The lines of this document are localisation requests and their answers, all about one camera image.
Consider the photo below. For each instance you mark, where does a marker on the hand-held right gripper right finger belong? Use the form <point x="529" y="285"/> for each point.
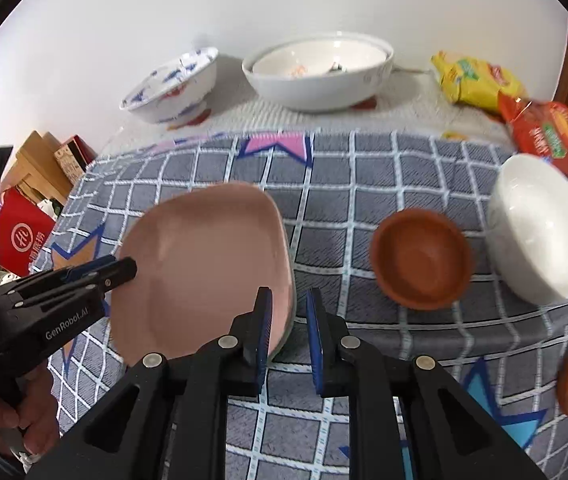
<point x="315" y="345"/>

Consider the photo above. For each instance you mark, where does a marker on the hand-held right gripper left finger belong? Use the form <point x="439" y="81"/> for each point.
<point x="264" y="330"/>

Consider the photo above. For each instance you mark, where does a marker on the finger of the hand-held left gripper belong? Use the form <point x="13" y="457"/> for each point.
<point x="119" y="270"/>
<point x="84" y="269"/>

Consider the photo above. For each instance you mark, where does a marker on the pink square plate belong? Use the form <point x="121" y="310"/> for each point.
<point x="199" y="270"/>

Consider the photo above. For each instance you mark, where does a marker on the plain white bowl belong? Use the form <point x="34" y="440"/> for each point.
<point x="539" y="230"/>

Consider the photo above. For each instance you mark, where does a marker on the person's left hand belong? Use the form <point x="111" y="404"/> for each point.
<point x="39" y="425"/>

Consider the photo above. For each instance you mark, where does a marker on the red paper bag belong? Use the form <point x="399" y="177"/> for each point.
<point x="24" y="230"/>

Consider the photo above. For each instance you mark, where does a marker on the patterned beige box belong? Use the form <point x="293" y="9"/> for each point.
<point x="69" y="162"/>

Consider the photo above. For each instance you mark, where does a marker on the dark red book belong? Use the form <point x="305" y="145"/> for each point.
<point x="84" y="147"/>

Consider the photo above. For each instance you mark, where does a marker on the light wooden chair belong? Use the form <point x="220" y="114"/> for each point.
<point x="34" y="155"/>

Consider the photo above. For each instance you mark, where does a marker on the grey checked star cloth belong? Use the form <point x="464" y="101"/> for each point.
<point x="334" y="185"/>

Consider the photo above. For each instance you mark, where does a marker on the blue patterned white bowl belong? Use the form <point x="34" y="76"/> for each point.
<point x="184" y="95"/>

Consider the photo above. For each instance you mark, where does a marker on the large white bowl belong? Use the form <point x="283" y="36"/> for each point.
<point x="314" y="92"/>

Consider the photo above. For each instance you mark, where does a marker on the white printed bowl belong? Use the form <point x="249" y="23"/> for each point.
<point x="309" y="57"/>

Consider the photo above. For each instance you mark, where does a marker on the yellow snack packet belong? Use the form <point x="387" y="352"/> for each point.
<point x="469" y="82"/>

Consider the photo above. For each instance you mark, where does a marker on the red snack packet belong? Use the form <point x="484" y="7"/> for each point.
<point x="549" y="135"/>

